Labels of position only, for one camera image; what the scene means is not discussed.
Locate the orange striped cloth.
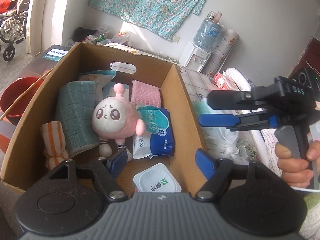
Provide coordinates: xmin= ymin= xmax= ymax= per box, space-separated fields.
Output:
xmin=40 ymin=121 xmax=69 ymax=170

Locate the blue wet wipes pack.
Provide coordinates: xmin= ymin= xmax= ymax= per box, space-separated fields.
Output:
xmin=133 ymin=106 xmax=175 ymax=159

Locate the pink scrubbing sponge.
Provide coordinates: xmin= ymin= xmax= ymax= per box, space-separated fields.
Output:
xmin=131 ymin=80 xmax=161 ymax=108

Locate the white round container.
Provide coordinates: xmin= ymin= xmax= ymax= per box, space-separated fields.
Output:
xmin=133 ymin=163 xmax=182 ymax=193

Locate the pink plush toy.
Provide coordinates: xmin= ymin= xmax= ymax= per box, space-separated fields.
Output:
xmin=92 ymin=83 xmax=146 ymax=158

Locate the teal towel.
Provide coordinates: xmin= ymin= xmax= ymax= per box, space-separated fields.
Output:
xmin=55 ymin=81 xmax=99 ymax=158

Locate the blue bandage box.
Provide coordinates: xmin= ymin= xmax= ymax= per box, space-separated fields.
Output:
xmin=102 ymin=81 xmax=130 ymax=100

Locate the white cotton swab bag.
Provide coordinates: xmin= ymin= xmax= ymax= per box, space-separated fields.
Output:
xmin=78 ymin=70 xmax=117 ymax=97

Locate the person's right hand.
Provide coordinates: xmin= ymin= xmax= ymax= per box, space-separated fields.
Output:
xmin=275 ymin=141 xmax=320 ymax=188

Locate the red wet wipes pack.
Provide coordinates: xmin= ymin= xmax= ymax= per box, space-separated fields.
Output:
xmin=214 ymin=73 xmax=238 ymax=90

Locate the white tied plastic bag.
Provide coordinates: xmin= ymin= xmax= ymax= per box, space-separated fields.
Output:
xmin=192 ymin=97 xmax=251 ymax=165

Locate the water dispenser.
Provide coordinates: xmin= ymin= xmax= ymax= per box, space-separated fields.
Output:
xmin=179 ymin=41 xmax=211 ymax=72

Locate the blue water bottle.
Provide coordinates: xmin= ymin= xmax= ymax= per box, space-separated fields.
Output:
xmin=193 ymin=18 xmax=222 ymax=53

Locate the brown cardboard box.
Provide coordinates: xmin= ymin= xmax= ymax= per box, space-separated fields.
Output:
xmin=0 ymin=42 xmax=208 ymax=198

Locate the wooden chopstick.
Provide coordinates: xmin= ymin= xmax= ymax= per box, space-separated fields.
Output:
xmin=0 ymin=69 xmax=53 ymax=121

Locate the Philips box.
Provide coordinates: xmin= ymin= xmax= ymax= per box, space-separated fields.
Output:
xmin=0 ymin=44 xmax=72 ymax=153

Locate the black cloth pile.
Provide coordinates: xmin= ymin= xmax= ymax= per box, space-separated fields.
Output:
xmin=72 ymin=27 xmax=97 ymax=42

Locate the wheelchair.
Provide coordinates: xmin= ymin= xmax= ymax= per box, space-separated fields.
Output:
xmin=1 ymin=0 xmax=30 ymax=62

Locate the white cable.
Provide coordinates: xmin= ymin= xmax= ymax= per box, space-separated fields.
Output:
xmin=290 ymin=185 xmax=320 ymax=194

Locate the floral teal wall cloth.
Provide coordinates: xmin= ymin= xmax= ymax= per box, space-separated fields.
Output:
xmin=88 ymin=0 xmax=206 ymax=41

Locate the clear plastic bag by wall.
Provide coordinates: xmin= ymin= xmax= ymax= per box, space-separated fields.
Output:
xmin=97 ymin=32 xmax=131 ymax=45

